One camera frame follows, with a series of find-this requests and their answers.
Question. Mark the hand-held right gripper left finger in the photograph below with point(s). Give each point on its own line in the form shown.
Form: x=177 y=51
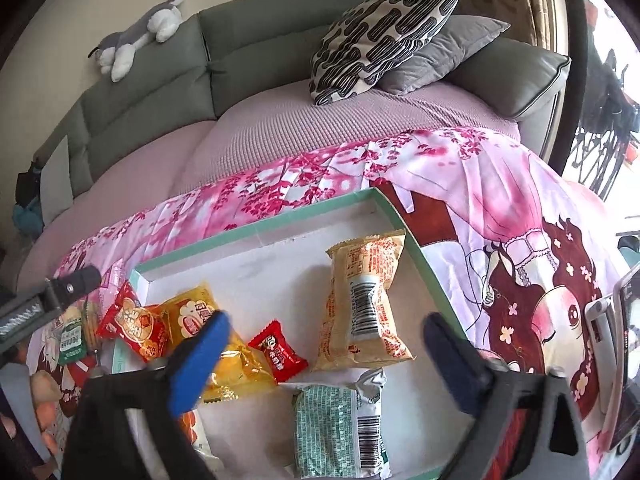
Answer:
x=200 y=360

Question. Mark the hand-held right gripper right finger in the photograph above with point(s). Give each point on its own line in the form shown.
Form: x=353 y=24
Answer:
x=450 y=360

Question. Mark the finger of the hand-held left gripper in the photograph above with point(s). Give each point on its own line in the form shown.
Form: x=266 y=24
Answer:
x=70 y=287

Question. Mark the yellow snack packet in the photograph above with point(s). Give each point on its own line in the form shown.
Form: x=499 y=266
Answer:
x=240 y=365

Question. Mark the dark green snack packet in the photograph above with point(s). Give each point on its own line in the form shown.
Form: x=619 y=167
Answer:
x=72 y=345

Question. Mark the red triangular snack packet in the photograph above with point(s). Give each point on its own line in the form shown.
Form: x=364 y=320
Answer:
x=132 y=322

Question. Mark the small red candy packet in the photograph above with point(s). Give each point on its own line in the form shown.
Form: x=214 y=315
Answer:
x=277 y=350

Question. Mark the beige barcode snack packet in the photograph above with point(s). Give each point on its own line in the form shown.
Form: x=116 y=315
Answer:
x=365 y=305

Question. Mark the teal shallow cardboard box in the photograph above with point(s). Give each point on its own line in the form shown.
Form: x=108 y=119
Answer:
x=280 y=260

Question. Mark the pale green patterned snack packet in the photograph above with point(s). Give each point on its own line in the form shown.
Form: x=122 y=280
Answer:
x=335 y=425

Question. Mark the blue cloth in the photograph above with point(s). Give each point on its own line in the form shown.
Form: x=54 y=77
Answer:
x=27 y=217

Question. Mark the light grey pillow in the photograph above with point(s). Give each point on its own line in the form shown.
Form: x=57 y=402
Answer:
x=56 y=180

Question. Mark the black bag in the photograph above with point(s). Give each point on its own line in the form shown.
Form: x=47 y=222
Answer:
x=27 y=182

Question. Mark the printed cartoon blanket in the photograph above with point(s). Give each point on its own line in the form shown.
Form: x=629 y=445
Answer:
x=500 y=200

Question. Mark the grey white plush toy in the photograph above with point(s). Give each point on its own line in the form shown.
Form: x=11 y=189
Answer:
x=120 y=45

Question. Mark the pink sofa cover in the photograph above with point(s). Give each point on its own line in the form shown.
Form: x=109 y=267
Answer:
x=300 y=125

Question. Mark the black metal rack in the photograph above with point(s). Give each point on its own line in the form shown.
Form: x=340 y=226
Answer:
x=605 y=125

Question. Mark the grey sofa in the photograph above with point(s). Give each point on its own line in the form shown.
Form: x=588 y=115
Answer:
x=250 y=50

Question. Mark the dark grey pillow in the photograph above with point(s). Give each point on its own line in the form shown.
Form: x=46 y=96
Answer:
x=450 y=50

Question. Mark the black white patterned pillow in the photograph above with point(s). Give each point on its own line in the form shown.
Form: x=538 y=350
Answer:
x=380 y=35

